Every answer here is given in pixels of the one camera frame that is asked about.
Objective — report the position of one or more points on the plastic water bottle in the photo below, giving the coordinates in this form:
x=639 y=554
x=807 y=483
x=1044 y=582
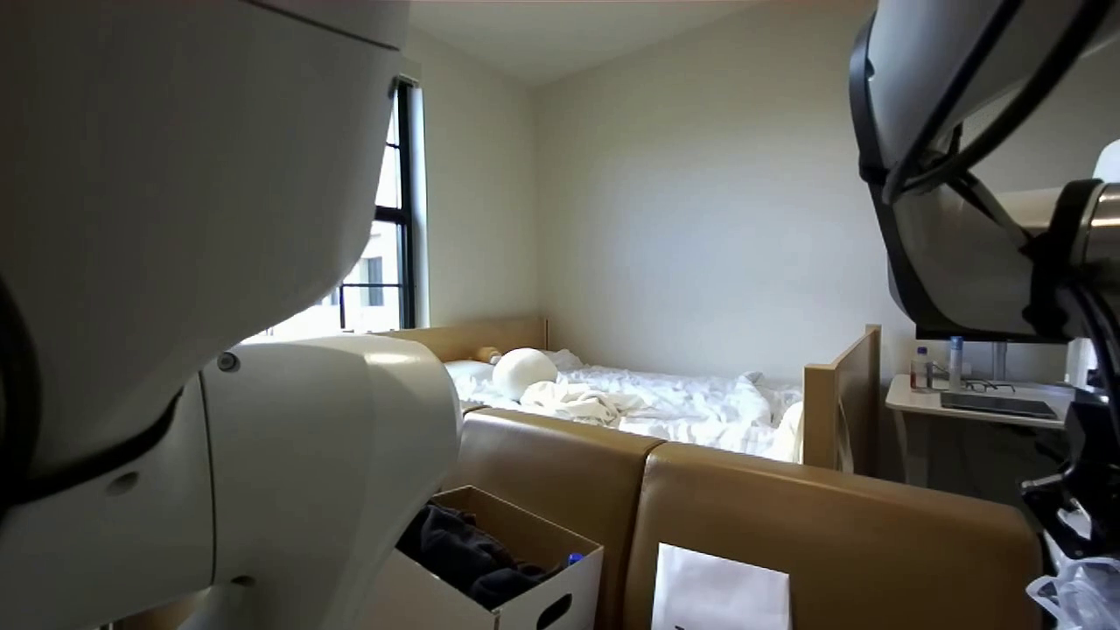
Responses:
x=954 y=361

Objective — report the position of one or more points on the white object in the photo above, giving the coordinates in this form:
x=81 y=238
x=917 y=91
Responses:
x=1078 y=595

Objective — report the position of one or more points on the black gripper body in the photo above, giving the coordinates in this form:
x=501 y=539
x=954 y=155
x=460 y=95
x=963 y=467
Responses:
x=1078 y=508

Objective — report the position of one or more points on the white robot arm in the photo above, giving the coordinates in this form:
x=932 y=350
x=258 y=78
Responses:
x=177 y=177

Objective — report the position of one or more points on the wooden bed with white bedding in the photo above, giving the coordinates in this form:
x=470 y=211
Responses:
x=819 y=418

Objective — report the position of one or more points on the white cardboard box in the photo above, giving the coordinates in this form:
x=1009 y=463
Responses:
x=406 y=595

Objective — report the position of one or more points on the white desk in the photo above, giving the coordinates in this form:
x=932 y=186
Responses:
x=973 y=442

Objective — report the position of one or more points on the dark navy clothing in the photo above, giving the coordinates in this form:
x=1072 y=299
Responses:
x=463 y=554

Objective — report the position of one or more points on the black framed window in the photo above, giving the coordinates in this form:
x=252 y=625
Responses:
x=382 y=286

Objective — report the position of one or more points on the white round pillow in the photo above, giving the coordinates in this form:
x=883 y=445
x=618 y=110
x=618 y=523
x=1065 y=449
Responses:
x=524 y=368

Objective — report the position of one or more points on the black keyboard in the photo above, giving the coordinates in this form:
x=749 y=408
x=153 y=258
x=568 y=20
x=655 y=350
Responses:
x=1000 y=408

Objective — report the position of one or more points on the white paper sheet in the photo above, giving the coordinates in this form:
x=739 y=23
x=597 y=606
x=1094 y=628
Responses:
x=715 y=594

